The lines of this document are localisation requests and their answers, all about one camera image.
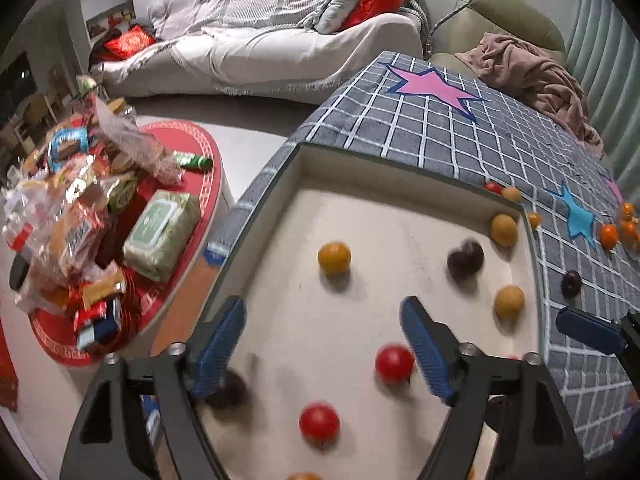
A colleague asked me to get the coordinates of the pale green curtain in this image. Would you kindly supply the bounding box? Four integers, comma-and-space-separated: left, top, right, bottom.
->
562, 0, 640, 186

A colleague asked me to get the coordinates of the clear plastic bag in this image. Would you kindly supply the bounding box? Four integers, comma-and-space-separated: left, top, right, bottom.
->
90, 95, 183, 186

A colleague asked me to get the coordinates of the plain red cushion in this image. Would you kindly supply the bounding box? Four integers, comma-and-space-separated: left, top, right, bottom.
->
340, 0, 406, 31

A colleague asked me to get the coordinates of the pink crumpled blanket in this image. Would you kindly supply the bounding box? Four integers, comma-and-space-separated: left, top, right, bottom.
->
455, 32, 606, 156

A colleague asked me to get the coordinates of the grey white striped throw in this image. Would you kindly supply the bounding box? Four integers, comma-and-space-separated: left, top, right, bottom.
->
147, 0, 416, 41

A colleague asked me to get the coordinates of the wall shelf niche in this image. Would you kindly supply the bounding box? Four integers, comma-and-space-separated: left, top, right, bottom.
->
80, 0, 136, 41

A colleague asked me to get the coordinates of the green wet wipes pack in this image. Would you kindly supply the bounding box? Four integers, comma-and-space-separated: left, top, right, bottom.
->
122, 190, 202, 282

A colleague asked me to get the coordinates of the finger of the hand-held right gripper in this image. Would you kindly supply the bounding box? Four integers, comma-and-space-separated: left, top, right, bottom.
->
555, 306, 640, 357

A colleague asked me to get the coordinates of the olive green armchair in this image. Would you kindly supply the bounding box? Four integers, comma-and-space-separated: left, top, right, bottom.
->
430, 0, 568, 68

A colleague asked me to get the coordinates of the red cloth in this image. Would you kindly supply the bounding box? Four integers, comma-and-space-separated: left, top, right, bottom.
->
0, 305, 21, 413

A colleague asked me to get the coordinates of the pile of small tangerines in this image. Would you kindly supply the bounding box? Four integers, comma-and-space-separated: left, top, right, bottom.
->
617, 201, 640, 246

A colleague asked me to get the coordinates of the single orange tangerine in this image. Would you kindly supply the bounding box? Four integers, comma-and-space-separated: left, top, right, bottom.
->
598, 224, 621, 251

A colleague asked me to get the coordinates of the dark window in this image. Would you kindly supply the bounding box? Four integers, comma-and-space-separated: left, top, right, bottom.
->
0, 50, 36, 96

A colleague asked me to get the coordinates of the dark purple plum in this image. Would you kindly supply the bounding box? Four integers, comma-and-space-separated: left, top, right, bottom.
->
207, 370, 249, 408
560, 270, 582, 298
446, 240, 485, 281

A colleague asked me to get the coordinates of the green bottle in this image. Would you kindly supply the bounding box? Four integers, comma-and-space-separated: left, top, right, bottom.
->
172, 151, 213, 173

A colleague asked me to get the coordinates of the red embroidered cushion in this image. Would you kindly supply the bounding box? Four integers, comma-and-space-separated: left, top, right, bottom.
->
104, 27, 157, 61

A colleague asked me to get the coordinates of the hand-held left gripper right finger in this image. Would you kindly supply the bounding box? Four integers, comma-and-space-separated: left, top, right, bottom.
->
399, 296, 587, 480

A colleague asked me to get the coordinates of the white sofa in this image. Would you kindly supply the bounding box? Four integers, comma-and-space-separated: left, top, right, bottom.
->
100, 0, 426, 98

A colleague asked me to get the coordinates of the grey plaid blanket with stars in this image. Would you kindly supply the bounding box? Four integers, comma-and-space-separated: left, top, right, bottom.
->
205, 50, 640, 461

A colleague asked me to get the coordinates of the pile of snack packets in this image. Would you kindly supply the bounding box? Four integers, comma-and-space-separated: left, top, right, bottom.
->
0, 75, 141, 361

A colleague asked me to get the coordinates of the round red table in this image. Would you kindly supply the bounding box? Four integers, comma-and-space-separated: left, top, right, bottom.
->
27, 120, 226, 366

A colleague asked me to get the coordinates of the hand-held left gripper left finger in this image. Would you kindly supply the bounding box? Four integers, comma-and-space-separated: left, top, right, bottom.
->
60, 296, 247, 480

